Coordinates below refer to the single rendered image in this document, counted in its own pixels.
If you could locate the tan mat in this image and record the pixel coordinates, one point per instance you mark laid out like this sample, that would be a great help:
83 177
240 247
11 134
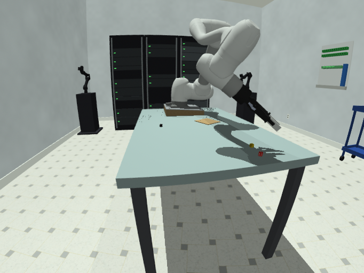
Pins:
207 121

